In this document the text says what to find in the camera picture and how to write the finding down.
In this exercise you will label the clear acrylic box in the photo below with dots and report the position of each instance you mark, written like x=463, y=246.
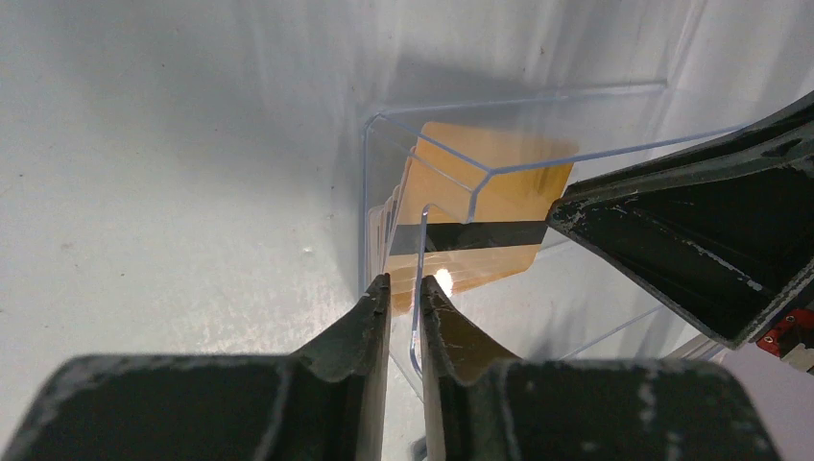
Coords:
x=569, y=303

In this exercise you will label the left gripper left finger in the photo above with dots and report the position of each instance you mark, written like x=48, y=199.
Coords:
x=324, y=401

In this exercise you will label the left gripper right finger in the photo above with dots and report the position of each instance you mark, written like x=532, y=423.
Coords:
x=482, y=402

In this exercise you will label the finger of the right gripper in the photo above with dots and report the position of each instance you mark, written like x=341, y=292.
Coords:
x=721, y=232

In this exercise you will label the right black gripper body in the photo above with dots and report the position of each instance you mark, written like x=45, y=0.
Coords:
x=791, y=340

